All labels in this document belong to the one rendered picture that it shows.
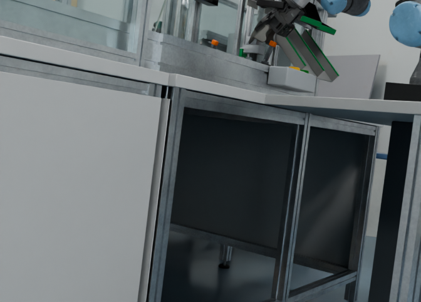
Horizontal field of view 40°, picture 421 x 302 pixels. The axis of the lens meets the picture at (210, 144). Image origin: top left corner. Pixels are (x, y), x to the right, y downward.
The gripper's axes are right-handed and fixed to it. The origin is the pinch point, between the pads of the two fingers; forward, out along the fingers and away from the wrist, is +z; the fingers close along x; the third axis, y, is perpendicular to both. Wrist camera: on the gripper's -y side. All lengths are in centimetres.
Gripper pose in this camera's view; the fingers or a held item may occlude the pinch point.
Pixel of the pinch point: (254, 41)
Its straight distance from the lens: 213.7
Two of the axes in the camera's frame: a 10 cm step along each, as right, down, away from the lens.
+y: 5.4, 7.4, -4.1
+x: 5.7, 0.4, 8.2
